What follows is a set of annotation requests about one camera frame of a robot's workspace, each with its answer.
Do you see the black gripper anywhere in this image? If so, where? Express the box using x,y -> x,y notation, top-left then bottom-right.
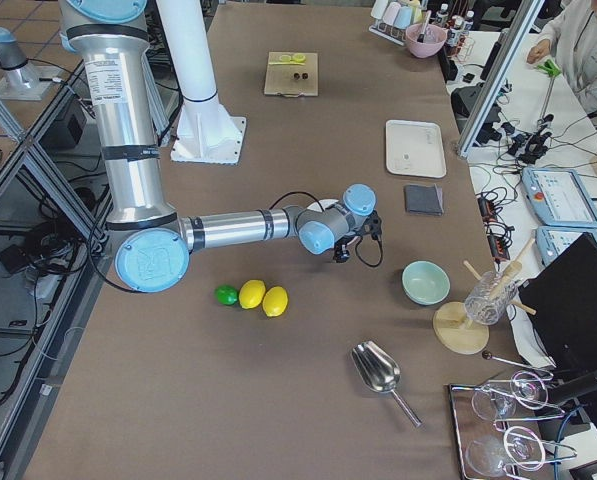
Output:
332,237 -> 358,263

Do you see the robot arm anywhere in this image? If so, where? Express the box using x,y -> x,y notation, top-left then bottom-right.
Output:
60,1 -> 378,293

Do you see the cream rabbit tray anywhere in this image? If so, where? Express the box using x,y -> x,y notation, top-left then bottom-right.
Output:
385,120 -> 447,178

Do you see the wine glass rack tray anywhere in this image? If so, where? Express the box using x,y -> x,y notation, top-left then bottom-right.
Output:
447,384 -> 577,479

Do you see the white round plate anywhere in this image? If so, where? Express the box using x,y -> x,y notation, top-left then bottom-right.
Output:
306,199 -> 338,212

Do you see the yellow lemon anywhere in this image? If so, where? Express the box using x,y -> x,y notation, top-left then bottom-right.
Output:
238,279 -> 266,309
262,286 -> 289,318

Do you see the mint green bowl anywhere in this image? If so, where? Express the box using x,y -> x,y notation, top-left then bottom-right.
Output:
402,261 -> 450,306

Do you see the grey folded cloth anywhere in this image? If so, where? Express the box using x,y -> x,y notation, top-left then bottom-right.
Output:
404,184 -> 444,216

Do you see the metal scoop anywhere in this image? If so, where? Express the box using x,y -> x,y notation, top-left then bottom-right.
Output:
351,340 -> 422,428

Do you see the green lime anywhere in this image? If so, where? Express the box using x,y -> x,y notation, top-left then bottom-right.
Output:
214,284 -> 239,306

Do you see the wooden mug tree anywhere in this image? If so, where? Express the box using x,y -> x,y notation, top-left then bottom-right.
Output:
433,237 -> 536,354

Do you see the clear glass mug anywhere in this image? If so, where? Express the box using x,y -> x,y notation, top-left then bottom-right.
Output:
465,271 -> 517,326

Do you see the wooden cutting board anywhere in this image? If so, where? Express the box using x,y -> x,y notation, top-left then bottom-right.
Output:
263,51 -> 319,98

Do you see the teach pendant tablet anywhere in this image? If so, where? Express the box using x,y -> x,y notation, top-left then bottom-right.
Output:
521,167 -> 597,229

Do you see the pink mixing bowl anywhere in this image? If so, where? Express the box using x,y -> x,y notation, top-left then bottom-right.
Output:
405,24 -> 447,58

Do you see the black monitor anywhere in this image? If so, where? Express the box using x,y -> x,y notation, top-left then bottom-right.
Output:
520,233 -> 597,371

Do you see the pink upturned cup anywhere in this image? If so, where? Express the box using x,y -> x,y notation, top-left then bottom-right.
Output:
382,1 -> 402,26

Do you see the seated person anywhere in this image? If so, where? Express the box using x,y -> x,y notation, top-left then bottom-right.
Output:
526,0 -> 597,115

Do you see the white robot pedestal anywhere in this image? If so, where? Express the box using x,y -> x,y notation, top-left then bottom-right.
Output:
157,0 -> 246,165

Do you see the white wire cup rack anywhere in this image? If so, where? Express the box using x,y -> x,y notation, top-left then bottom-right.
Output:
368,18 -> 405,46

